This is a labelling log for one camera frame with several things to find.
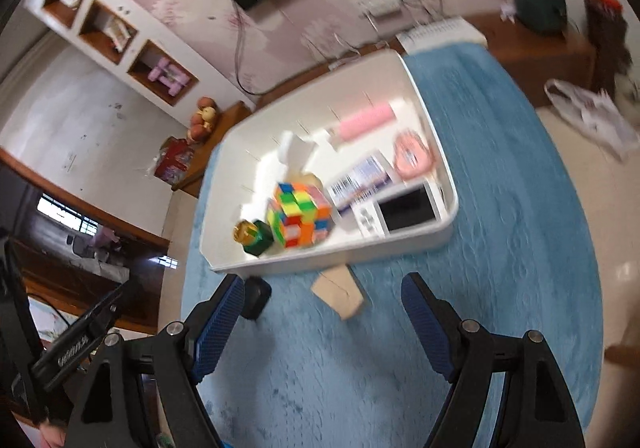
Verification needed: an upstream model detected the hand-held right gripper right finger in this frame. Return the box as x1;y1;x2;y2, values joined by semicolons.
401;272;586;448

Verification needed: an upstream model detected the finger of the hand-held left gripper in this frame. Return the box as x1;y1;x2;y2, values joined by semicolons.
30;277;144;392

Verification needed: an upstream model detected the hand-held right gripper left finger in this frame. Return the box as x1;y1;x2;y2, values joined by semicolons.
64;273;246;448

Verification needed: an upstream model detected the small black case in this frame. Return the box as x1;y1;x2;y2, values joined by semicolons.
243;278;272;320

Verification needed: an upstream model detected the green battery box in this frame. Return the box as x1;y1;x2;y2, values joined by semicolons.
232;219;275;258

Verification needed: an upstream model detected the beige box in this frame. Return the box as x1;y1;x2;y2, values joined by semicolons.
311;264;365;321

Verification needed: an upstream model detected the silver digital camera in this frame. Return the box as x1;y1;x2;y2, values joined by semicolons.
352;180;442;239

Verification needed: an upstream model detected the colourful puzzle cube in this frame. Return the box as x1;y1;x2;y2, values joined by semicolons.
265;182;333;249

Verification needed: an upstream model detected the clear labelled plastic case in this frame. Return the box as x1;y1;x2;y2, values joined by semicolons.
327;154;401;219

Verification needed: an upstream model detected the white plastic storage box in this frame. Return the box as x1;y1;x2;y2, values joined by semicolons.
199;49;460;276

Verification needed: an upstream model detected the pink round correction tape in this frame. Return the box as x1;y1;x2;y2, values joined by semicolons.
393;129;435;179

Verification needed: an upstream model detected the white jar gold lid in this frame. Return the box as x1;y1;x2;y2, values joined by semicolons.
277;130;316;169

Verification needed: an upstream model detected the pink dispenser with white head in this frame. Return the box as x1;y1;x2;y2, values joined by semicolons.
327;102;396;149

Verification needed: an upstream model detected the blue plush table mat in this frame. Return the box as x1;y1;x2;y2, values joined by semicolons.
180;42;603;448

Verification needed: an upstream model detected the window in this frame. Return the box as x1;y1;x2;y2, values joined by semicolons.
37;195;101;236

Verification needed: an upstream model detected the red tissue box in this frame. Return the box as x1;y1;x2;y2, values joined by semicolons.
147;137;196;186

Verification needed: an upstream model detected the wooden side cabinet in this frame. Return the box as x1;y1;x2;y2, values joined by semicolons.
170;100;253;199

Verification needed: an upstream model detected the fruit basket with apples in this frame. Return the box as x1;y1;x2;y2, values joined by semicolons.
186;97;221;145

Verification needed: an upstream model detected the pink dumbbell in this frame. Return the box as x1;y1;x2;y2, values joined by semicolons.
162;65;190;95
147;57;174;84

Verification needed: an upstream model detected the white plastic bag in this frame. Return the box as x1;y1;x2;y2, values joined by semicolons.
544;78;640;161

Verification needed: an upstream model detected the low wooden television bench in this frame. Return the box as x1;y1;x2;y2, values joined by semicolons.
465;13;598;106

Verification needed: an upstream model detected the picture card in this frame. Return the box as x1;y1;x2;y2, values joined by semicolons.
102;18;132;51

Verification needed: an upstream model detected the woven basket with red lid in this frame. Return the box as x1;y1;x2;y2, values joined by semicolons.
585;0;626;79

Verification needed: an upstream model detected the black television cable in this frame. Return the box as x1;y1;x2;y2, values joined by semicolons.
232;0;266;96

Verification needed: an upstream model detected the white wall shelf with dumbbells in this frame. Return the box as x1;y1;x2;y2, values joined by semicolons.
25;0;258;124

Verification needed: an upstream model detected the white wall socket panel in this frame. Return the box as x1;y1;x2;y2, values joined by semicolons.
357;0;441;20

